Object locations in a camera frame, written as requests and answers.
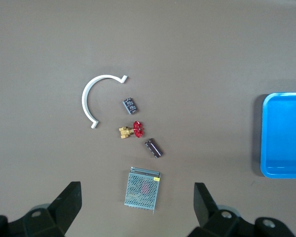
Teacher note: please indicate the dark brown relay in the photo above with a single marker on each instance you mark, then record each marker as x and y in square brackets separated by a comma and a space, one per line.
[153, 148]

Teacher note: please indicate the brown table cover sheet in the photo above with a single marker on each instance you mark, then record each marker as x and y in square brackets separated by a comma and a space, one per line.
[199, 49]

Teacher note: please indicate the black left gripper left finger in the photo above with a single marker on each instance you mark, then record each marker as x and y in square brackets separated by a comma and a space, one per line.
[51, 222]

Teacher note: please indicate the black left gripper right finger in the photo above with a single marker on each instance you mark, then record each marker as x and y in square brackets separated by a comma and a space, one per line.
[224, 224]

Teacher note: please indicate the metal mesh power supply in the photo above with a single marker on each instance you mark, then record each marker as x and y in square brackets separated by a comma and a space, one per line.
[141, 190]

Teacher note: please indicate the blue plastic tray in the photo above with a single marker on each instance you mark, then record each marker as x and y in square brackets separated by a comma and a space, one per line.
[286, 135]

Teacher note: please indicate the brass valve red handwheel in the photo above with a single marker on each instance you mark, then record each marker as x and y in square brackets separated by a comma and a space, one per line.
[137, 129]

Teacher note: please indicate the dark connector block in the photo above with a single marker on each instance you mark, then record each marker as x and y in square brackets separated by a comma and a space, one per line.
[131, 106]

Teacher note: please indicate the white curved plastic bracket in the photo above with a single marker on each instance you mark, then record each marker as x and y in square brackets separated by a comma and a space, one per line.
[84, 101]

